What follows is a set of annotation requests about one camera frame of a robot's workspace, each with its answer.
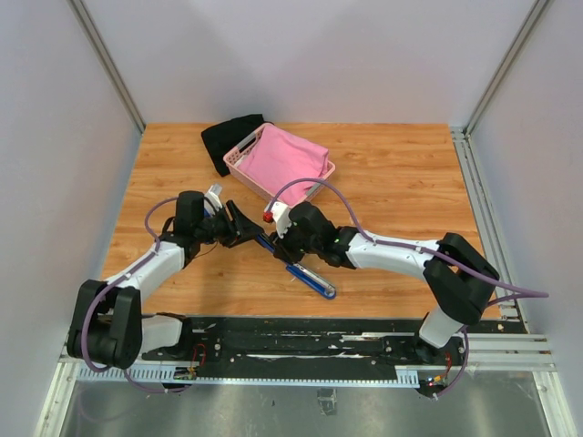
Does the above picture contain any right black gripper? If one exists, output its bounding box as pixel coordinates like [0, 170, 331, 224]
[268, 218, 321, 265]

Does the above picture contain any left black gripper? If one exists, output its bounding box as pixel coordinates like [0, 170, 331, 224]
[196, 200, 264, 249]

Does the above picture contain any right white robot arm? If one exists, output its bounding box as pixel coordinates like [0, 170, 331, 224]
[263, 201, 499, 364]

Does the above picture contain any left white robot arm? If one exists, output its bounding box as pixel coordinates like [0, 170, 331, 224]
[66, 191, 263, 372]

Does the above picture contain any pink plastic basket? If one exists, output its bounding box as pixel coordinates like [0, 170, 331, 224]
[223, 123, 335, 200]

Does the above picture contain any pink folded cloth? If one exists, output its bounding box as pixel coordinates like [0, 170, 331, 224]
[238, 123, 330, 198]

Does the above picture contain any black folded cloth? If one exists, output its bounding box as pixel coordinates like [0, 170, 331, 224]
[200, 114, 266, 178]

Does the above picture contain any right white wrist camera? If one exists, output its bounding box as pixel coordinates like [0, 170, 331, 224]
[263, 201, 292, 239]

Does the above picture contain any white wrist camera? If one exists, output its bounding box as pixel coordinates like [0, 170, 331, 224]
[263, 201, 292, 239]
[204, 183, 223, 216]

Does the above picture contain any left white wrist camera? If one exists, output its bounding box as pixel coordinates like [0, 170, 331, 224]
[204, 183, 223, 216]

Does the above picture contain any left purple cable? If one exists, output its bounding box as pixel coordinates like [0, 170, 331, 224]
[79, 195, 201, 395]

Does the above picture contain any purple cable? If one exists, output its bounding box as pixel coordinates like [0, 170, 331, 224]
[268, 178, 550, 397]
[79, 195, 201, 395]

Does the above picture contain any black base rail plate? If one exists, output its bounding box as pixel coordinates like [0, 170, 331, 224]
[142, 316, 465, 383]

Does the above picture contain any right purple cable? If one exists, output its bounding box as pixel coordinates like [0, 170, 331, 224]
[268, 178, 550, 397]

